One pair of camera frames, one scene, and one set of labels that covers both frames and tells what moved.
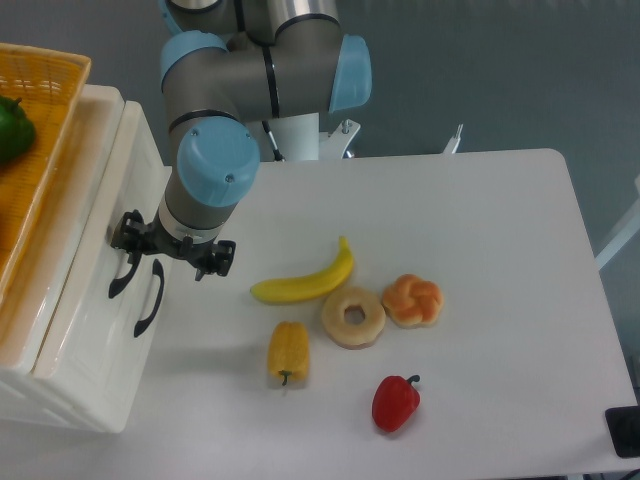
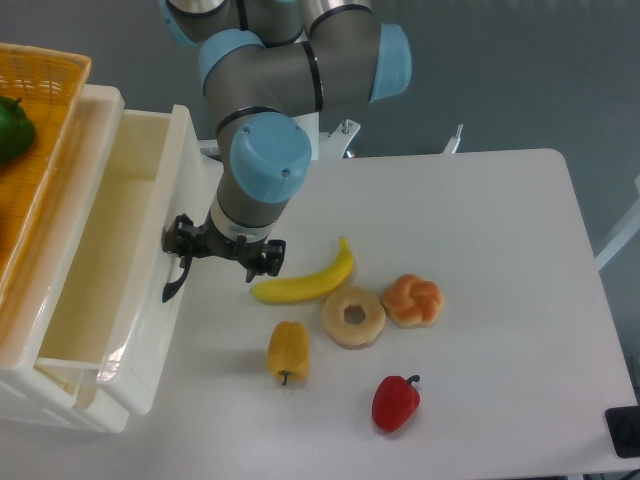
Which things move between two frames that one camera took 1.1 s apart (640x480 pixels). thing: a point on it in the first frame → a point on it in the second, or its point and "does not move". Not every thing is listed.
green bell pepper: (17, 131) does not move
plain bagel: (345, 333) does not move
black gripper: (132, 234) → (184, 238)
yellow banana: (299, 288) does not move
